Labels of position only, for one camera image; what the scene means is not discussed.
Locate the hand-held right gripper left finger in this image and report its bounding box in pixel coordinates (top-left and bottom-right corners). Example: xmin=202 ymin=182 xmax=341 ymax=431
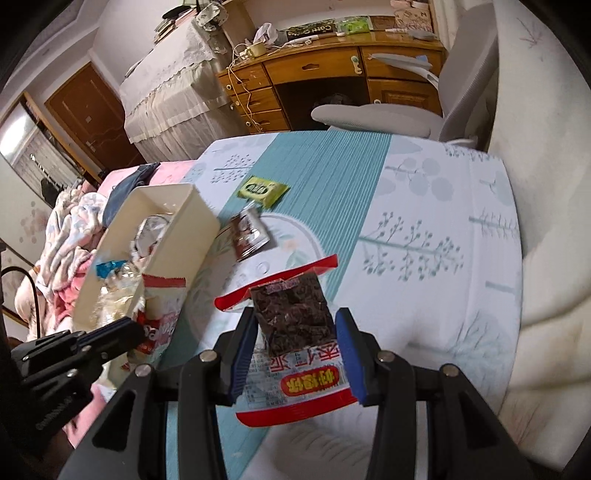
xmin=58 ymin=307 xmax=256 ymax=480

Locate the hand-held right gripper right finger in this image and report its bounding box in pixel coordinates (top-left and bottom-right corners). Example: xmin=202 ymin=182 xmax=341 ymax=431
xmin=335 ymin=307 xmax=532 ymax=480

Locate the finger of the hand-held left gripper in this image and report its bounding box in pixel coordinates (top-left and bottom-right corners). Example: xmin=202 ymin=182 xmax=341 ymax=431
xmin=74 ymin=318 xmax=147 ymax=370

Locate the clear snack packet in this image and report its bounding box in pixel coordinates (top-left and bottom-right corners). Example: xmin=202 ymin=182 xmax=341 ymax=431
xmin=99 ymin=265 xmax=146 ymax=324

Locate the red white snack bag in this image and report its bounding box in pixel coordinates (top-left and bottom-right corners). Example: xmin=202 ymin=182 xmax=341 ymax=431
xmin=136 ymin=272 xmax=188 ymax=357

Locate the red white dark-snack packet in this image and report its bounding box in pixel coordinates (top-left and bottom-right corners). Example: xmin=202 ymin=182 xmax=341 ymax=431
xmin=215 ymin=254 xmax=361 ymax=428

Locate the white plastic bin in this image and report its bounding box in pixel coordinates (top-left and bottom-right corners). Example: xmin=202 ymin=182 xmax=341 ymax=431
xmin=71 ymin=182 xmax=221 ymax=337

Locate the blue candy wrapper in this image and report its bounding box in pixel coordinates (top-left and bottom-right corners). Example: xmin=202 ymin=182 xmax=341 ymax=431
xmin=95 ymin=259 xmax=127 ymax=278

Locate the silver foil packet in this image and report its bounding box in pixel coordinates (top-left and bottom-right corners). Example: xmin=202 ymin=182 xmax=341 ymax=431
xmin=133 ymin=215 xmax=174 ymax=257

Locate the floral blanket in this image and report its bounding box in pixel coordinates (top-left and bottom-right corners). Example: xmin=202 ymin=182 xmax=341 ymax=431
xmin=36 ymin=191 xmax=110 ymax=296

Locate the brown silver snack packet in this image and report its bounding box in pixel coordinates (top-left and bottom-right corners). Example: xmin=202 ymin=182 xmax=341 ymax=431
xmin=228 ymin=205 xmax=273 ymax=263

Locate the navy cloth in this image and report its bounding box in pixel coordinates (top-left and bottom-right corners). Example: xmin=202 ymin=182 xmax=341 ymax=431
xmin=104 ymin=162 xmax=160 ymax=227

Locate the green snack packet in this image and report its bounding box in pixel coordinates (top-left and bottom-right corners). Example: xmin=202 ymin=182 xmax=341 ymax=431
xmin=236 ymin=175 xmax=289 ymax=208

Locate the printed tablecloth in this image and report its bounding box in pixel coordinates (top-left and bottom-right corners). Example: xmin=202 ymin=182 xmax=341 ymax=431
xmin=161 ymin=129 xmax=525 ymax=480

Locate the pink blanket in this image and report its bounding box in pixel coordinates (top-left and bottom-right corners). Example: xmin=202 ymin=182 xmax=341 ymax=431
xmin=14 ymin=159 xmax=204 ymax=324

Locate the brown door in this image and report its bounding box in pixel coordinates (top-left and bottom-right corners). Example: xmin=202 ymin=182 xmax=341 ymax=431
xmin=44 ymin=62 xmax=148 ymax=172

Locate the grey office chair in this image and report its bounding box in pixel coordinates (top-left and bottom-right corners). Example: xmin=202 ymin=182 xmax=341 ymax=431
xmin=310 ymin=0 xmax=502 ymax=148

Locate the white lace cover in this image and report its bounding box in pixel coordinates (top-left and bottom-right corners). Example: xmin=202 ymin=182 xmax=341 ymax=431
xmin=119 ymin=18 xmax=245 ymax=160

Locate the white leaf-print curtain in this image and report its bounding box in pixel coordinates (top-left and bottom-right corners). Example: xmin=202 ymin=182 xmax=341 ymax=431
xmin=480 ymin=0 xmax=591 ymax=467

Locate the wooden desk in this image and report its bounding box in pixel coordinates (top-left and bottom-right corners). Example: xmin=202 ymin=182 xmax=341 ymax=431
xmin=217 ymin=28 xmax=448 ymax=134

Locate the dark flat box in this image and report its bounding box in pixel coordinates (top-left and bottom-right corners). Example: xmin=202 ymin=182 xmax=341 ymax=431
xmin=284 ymin=23 xmax=336 ymax=40

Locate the white plastic bag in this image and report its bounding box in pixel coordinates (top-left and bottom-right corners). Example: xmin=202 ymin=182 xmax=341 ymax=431
xmin=254 ymin=23 xmax=280 ymax=45

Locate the light green packet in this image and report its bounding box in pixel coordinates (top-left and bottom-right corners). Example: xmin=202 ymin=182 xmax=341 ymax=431
xmin=337 ymin=16 xmax=373 ymax=36

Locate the floral bag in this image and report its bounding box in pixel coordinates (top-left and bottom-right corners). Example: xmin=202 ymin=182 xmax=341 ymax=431
xmin=194 ymin=2 xmax=228 ymax=31

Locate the printed cardboard box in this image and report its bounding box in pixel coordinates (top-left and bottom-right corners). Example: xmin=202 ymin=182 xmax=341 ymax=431
xmin=397 ymin=6 xmax=435 ymax=27

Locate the black cable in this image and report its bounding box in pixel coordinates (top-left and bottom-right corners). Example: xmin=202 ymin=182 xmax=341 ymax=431
xmin=0 ymin=267 xmax=44 ymax=337

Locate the white cable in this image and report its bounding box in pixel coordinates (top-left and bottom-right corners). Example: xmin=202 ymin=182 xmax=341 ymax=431
xmin=228 ymin=44 xmax=260 ymax=133

